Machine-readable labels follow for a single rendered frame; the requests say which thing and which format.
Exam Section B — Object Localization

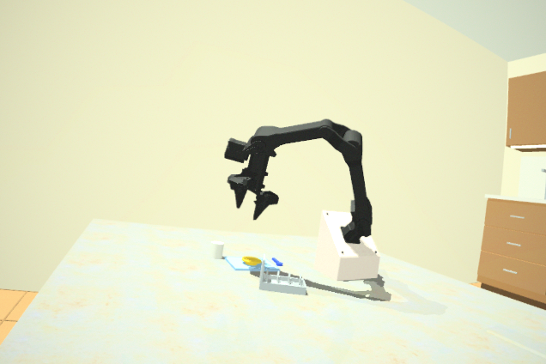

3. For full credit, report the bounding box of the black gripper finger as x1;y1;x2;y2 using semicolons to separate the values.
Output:
234;190;247;209
253;201;269;220

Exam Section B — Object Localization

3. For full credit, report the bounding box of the yellow plate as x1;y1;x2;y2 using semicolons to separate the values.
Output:
242;257;262;265

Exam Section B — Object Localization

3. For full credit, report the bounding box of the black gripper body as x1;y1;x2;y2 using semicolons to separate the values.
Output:
227;166;279;206

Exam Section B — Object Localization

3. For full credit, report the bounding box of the white cylinder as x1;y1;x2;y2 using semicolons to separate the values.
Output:
209;241;224;259

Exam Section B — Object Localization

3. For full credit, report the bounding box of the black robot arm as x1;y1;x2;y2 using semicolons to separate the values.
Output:
224;118;373;244

